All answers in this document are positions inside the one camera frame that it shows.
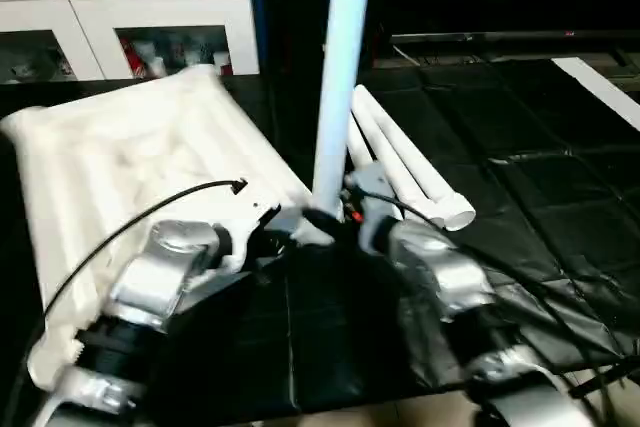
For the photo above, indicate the white plastic table leg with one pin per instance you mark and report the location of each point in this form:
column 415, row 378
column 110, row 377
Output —
column 365, row 162
column 395, row 167
column 415, row 162
column 340, row 67

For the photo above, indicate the white plastic table top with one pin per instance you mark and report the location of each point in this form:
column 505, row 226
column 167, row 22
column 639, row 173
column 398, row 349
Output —
column 140, row 167

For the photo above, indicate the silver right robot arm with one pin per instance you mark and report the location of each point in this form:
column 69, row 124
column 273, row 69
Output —
column 470, row 307

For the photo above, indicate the black work mat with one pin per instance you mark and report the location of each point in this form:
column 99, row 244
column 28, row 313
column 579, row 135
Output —
column 340, row 347

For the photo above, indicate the red bottle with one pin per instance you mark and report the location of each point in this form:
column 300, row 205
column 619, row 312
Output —
column 128, row 55

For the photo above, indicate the white glass-door cabinet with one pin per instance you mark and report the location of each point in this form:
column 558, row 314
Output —
column 120, row 17

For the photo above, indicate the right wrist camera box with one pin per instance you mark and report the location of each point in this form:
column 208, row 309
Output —
column 372, row 185

